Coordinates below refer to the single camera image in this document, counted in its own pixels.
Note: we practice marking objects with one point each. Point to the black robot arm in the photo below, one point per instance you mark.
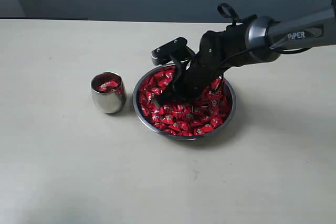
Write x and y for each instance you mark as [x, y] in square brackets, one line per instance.
[245, 41]

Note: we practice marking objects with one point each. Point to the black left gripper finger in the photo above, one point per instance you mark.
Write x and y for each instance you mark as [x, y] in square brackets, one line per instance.
[163, 99]

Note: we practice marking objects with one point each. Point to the red candy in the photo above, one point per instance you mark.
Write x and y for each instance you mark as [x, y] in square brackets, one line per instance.
[106, 90]
[111, 83]

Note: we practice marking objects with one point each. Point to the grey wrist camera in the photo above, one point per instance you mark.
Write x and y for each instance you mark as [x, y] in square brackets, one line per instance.
[176, 49]

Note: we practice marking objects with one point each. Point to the pile of red wrapped candies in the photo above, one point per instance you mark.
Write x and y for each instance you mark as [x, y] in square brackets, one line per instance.
[185, 121]

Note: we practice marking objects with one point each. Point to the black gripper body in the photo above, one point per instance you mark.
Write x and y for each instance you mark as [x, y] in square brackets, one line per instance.
[189, 82]

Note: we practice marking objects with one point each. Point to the stainless steel cup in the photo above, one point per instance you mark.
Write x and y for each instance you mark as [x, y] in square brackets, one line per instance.
[108, 103]

